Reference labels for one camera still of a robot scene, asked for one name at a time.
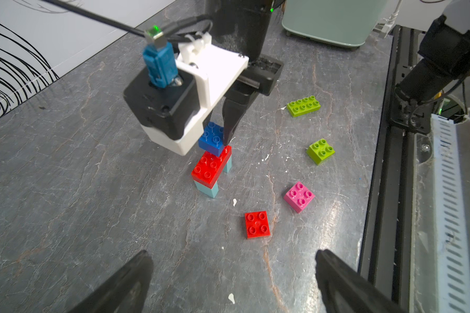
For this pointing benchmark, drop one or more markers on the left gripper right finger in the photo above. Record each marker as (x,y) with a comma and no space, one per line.
(344,290)

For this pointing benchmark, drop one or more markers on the grey slotted cable duct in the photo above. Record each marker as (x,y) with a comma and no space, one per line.
(453,265)

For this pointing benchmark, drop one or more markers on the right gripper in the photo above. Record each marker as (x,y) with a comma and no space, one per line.
(261,74)

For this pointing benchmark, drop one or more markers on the long green lego brick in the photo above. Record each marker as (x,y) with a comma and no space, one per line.
(303,106)

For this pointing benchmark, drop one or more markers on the teal lego brick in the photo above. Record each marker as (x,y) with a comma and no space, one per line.
(228,165)
(211,192)

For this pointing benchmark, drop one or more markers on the blue square lego brick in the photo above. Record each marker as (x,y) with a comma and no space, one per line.
(212,139)

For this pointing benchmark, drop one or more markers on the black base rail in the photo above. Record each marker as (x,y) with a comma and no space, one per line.
(386,245)

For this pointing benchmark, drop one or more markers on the small red lego brick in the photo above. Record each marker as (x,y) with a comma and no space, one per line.
(257,225)

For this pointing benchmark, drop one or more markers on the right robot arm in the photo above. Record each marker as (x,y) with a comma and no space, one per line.
(241,27)

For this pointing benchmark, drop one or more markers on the red long lego brick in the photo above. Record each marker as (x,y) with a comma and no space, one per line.
(209,167)

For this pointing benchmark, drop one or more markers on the small green lego brick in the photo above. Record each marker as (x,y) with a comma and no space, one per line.
(320,151)

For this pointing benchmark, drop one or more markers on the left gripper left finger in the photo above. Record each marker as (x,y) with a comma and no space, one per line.
(124,291)

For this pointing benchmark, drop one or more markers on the mint green toaster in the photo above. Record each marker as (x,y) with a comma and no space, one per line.
(345,23)

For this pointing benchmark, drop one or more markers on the pink square lego brick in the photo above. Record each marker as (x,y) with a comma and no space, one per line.
(299,197)

